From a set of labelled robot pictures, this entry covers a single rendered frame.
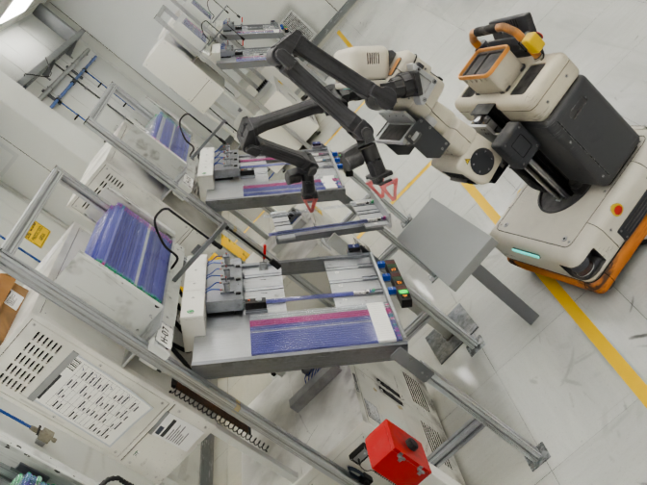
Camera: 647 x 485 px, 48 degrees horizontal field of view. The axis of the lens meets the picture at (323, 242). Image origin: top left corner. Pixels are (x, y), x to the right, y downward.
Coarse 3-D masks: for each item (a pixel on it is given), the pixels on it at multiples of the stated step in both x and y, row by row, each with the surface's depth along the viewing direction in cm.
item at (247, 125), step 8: (328, 88) 286; (296, 104) 283; (304, 104) 283; (312, 104) 283; (272, 112) 282; (280, 112) 281; (288, 112) 281; (296, 112) 281; (304, 112) 283; (312, 112) 285; (320, 112) 286; (248, 120) 279; (256, 120) 279; (264, 120) 279; (272, 120) 280; (280, 120) 281; (288, 120) 283; (240, 128) 283; (248, 128) 277; (256, 128) 278; (264, 128) 281; (272, 128) 283; (240, 136) 284; (248, 136) 279; (256, 136) 282; (248, 144) 283
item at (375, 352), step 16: (288, 352) 238; (304, 352) 237; (320, 352) 237; (336, 352) 238; (352, 352) 239; (368, 352) 240; (384, 352) 240; (192, 368) 234; (208, 368) 235; (224, 368) 236; (240, 368) 236; (256, 368) 237; (272, 368) 238; (288, 368) 238; (304, 368) 239
